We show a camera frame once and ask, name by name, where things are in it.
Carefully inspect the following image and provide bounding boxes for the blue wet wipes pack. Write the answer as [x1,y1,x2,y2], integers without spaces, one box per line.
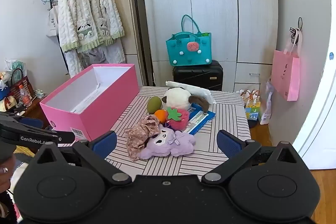
[183,103,215,135]

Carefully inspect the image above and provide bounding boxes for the floral pink scrunchie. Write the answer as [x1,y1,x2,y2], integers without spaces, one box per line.
[125,114,160,161]

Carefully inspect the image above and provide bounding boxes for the red strawberry plush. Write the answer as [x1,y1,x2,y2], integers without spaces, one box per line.
[166,107,189,131]

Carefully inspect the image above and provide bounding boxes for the white tissue pack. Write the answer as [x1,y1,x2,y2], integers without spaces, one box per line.
[165,81,217,105]

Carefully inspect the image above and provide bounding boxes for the purple plush toy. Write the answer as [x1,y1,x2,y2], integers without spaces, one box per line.
[138,126,196,160]

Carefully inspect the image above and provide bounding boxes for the green plush ball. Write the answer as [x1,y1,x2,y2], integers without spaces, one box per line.
[147,96,162,114]

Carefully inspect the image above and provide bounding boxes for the orange plush ball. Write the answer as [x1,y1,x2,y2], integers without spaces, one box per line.
[154,109,168,124]

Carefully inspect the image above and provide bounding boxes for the white brown plush dog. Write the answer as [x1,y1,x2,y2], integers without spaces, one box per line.
[162,88,210,113]

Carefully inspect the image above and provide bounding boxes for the person's left hand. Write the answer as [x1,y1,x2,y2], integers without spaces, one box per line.
[0,154,15,193]

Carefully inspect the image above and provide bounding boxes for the wooden nightstand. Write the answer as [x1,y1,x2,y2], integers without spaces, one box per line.
[22,98,50,129]

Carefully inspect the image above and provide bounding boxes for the plastic water bottle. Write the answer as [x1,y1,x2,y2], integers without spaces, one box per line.
[19,84,32,107]

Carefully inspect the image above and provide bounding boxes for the pink cardboard storage box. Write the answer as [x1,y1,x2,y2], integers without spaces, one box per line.
[40,64,139,141]

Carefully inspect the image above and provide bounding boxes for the woven basket bag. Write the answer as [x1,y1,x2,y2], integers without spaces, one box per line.
[9,68,34,101]

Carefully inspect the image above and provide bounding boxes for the colourful gift box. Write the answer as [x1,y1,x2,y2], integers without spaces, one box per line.
[239,89,261,121]

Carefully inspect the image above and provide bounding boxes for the printed paper sheet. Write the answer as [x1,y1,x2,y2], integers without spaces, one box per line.
[70,84,101,114]

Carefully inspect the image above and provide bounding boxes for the black suitcase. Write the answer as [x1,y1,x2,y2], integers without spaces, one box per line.
[173,60,224,91]

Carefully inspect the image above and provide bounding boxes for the white door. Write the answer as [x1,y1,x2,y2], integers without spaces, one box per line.
[290,0,335,170]

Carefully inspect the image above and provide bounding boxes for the white knit pants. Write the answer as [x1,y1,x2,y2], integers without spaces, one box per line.
[64,39,126,78]

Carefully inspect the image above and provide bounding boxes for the pink paper shopping bag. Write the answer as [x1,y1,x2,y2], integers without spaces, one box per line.
[271,28,302,102]

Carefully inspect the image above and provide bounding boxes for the teal felt tote bag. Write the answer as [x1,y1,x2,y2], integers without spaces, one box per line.
[166,14,213,67]

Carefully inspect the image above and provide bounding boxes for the white green knit cardigan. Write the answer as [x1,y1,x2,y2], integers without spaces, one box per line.
[58,0,125,53]

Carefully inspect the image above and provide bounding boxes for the white wardrobe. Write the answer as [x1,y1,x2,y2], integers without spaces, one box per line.
[144,0,278,92]

